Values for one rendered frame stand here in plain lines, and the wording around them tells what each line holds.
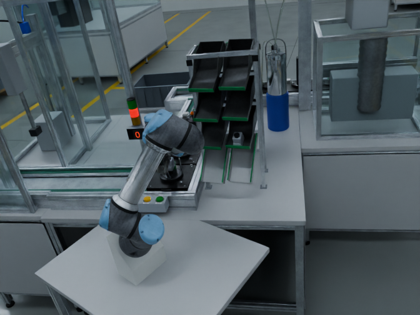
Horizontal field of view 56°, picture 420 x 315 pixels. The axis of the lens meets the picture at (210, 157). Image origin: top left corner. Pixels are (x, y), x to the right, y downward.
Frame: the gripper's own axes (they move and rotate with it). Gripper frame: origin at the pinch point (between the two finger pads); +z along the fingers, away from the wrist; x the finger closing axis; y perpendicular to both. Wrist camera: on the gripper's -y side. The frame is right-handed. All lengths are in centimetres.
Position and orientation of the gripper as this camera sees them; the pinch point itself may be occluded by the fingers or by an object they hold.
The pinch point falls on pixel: (164, 172)
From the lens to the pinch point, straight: 218.3
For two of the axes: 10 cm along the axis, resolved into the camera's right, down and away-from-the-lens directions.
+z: 1.2, 8.5, 5.0
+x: 9.8, -0.2, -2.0
